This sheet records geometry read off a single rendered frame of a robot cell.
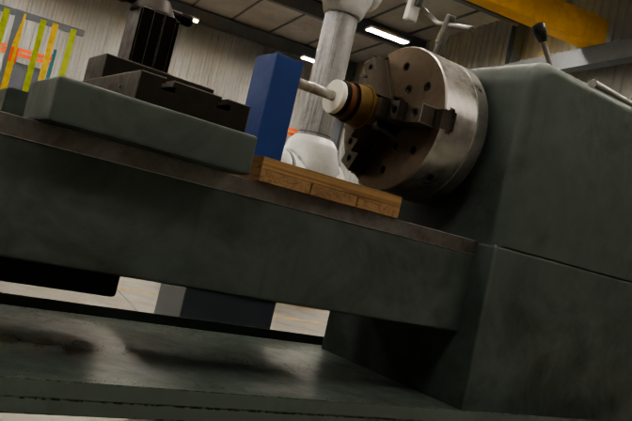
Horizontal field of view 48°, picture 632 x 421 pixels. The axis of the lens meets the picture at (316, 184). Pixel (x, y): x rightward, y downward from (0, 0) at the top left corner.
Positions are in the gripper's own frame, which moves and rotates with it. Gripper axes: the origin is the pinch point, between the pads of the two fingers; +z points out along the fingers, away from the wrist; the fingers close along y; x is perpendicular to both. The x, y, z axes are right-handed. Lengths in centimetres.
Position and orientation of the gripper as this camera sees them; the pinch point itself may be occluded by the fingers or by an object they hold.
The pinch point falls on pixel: (413, 7)
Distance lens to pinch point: 168.4
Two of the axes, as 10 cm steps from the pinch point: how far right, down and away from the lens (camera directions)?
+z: -2.9, 9.6, 0.1
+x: 8.0, 2.4, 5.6
